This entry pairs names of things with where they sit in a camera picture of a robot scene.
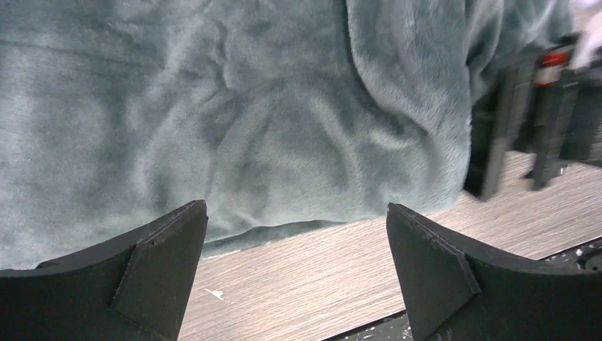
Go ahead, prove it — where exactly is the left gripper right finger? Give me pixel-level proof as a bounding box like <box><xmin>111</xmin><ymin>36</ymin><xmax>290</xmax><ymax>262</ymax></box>
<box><xmin>386</xmin><ymin>204</ymin><xmax>574</xmax><ymax>335</ymax></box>

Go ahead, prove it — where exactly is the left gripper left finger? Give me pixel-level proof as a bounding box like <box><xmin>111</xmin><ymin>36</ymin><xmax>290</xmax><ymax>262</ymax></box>
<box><xmin>1</xmin><ymin>200</ymin><xmax>208</xmax><ymax>340</ymax></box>

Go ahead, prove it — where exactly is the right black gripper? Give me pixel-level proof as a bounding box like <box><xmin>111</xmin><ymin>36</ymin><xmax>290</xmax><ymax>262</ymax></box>
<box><xmin>464</xmin><ymin>33</ymin><xmax>601</xmax><ymax>201</ymax></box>

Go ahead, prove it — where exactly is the grey fluffy pillowcase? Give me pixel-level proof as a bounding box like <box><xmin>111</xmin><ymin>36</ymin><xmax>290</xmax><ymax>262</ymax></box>
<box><xmin>1</xmin><ymin>1</ymin><xmax>572</xmax><ymax>269</ymax></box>

